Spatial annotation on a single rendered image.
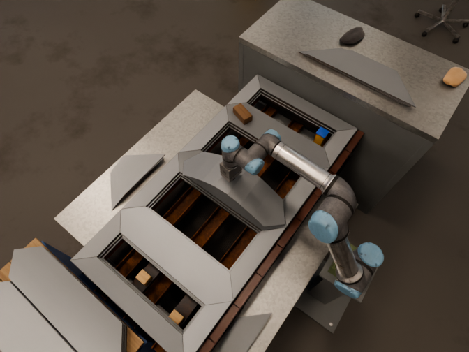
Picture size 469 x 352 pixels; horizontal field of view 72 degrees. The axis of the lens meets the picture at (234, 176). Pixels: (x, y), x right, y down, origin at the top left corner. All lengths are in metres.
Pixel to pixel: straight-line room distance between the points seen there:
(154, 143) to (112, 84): 1.61
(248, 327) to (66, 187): 1.99
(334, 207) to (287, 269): 0.67
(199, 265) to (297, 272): 0.54
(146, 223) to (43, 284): 0.54
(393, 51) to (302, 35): 0.56
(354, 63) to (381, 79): 0.18
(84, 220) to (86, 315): 0.53
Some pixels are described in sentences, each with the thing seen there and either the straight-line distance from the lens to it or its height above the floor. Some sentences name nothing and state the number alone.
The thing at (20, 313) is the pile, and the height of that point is 0.85.
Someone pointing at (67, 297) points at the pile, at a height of 0.85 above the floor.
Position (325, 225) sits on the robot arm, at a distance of 1.22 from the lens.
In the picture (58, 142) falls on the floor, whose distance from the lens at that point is 3.36.
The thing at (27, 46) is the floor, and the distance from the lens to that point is 4.45.
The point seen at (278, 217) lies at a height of 0.91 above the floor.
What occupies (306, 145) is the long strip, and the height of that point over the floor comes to 0.87.
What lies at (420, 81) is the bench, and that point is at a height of 1.05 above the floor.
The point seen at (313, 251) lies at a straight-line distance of 1.87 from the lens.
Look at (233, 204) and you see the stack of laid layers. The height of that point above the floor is 0.87.
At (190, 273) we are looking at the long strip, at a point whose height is 0.87.
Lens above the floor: 2.44
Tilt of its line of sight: 62 degrees down
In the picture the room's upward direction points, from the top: straight up
